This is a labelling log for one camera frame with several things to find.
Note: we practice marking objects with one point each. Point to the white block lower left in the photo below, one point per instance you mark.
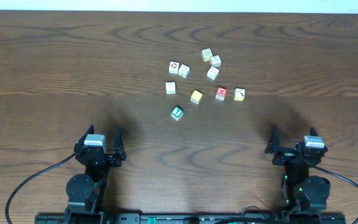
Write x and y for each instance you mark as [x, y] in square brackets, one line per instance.
[170, 88]

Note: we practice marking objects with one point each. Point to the ball picture white block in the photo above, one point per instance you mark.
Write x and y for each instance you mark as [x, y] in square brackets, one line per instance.
[173, 67]

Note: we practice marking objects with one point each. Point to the red letter M block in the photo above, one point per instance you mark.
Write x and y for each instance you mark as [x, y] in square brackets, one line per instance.
[221, 93]

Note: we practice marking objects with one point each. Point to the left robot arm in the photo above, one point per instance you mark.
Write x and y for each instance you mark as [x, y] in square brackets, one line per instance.
[86, 191]

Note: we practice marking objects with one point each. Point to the tan block yellow side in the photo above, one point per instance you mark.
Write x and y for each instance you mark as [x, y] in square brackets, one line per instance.
[206, 54]

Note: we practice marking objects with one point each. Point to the white block centre right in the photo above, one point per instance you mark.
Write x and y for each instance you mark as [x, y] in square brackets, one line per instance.
[212, 73]

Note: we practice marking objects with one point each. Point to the tan block red side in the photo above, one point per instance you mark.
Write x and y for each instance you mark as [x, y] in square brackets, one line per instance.
[215, 61]

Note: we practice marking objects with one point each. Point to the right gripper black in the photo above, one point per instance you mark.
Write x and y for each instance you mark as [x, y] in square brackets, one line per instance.
[285, 155]

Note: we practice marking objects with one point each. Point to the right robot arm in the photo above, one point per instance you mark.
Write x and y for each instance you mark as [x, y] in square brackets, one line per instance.
[305, 194]

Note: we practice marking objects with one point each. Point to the umbrella blue edged block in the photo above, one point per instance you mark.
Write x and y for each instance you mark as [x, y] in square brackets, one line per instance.
[184, 71]

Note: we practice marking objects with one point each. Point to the yellow top wooden block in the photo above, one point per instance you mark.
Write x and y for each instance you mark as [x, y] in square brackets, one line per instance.
[196, 97]

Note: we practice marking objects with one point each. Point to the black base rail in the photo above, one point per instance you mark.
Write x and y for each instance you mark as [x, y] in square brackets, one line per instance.
[135, 218]

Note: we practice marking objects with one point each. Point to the hammer picture yellow block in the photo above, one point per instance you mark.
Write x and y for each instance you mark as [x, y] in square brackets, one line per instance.
[239, 94]

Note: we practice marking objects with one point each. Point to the green number seven block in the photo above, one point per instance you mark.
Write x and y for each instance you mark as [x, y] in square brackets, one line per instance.
[177, 113]

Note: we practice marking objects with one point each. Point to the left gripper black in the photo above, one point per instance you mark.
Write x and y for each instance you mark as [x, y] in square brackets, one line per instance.
[111, 156]

